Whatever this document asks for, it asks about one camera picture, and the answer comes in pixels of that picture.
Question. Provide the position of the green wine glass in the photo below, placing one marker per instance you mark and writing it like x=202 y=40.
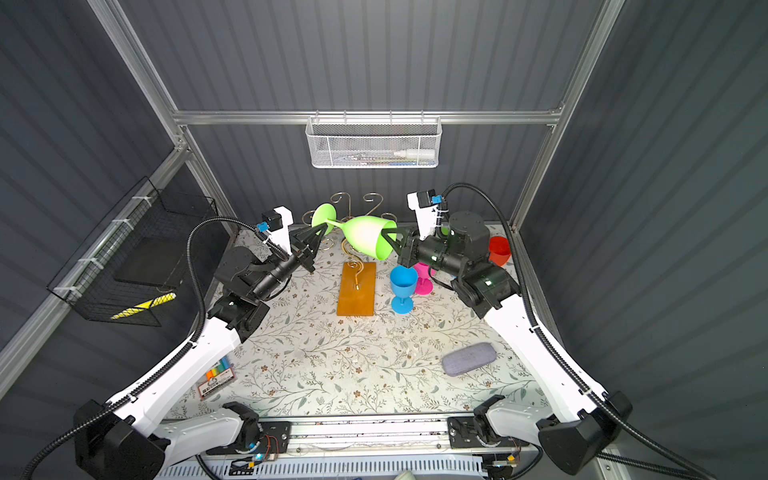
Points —
x=360 y=231

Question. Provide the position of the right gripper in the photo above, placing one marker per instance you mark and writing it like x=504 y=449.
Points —
x=406 y=249

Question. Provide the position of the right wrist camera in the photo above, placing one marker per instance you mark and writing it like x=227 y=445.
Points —
x=425 y=205

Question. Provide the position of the blue wine glass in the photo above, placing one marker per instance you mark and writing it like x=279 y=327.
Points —
x=403 y=282

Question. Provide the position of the red wine glass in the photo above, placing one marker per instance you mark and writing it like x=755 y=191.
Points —
x=499 y=250

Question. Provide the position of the orange wooden rack base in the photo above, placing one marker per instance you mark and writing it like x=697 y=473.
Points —
x=357 y=289

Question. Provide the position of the colourful marker pack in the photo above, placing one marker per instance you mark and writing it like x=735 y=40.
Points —
x=214 y=379

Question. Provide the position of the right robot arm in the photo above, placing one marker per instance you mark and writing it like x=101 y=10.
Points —
x=581 y=418

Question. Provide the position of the pink wine glass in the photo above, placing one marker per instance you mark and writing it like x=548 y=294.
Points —
x=424 y=284

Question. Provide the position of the white mesh wall basket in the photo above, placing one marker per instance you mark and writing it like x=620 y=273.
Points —
x=386 y=144

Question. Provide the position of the black wire side basket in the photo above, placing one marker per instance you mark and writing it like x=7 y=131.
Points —
x=136 y=270

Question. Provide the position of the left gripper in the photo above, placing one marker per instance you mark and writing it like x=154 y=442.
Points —
x=307 y=253

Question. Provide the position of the grey oblong case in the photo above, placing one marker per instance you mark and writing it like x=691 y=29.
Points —
x=468 y=358

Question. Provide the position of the front mounting rail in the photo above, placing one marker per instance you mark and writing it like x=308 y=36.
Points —
x=424 y=446

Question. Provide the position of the aluminium frame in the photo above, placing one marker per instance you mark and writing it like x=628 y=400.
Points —
x=212 y=98

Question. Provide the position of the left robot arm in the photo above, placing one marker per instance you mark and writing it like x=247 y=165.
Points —
x=127 y=437

